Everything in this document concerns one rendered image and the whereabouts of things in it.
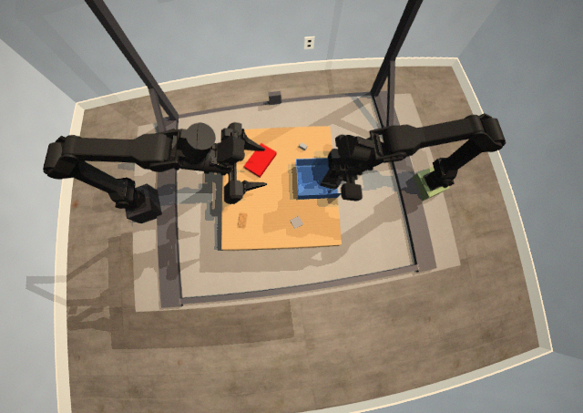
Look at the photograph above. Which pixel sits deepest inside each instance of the red rectangular block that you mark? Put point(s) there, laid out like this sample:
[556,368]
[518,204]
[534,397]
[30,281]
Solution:
[260,161]

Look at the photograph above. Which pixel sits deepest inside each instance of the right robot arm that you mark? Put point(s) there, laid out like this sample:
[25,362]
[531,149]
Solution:
[149,151]

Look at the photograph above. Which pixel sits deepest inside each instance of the blue open tray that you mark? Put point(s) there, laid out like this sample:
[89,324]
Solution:
[310,173]

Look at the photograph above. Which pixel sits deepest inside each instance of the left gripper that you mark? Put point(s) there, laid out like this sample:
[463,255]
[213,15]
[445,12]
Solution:
[351,191]

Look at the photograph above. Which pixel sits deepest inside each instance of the small grey flat square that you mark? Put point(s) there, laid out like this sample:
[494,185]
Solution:
[296,222]

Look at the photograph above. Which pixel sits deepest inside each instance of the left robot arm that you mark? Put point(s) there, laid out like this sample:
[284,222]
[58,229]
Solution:
[405,140]

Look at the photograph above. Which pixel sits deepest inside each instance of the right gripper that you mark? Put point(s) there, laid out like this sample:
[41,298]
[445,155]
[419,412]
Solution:
[234,190]

